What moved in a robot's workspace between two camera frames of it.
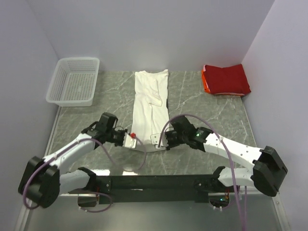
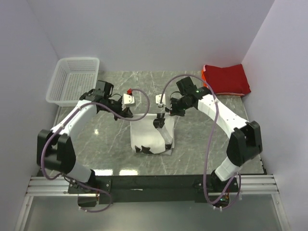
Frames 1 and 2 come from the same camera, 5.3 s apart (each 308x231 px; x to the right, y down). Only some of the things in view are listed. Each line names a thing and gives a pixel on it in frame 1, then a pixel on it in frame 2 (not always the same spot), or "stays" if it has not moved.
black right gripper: (168, 133) to (173, 111)
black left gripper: (123, 132) to (126, 113)
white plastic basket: (74, 82) stays
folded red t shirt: (230, 80) stays
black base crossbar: (156, 189) stays
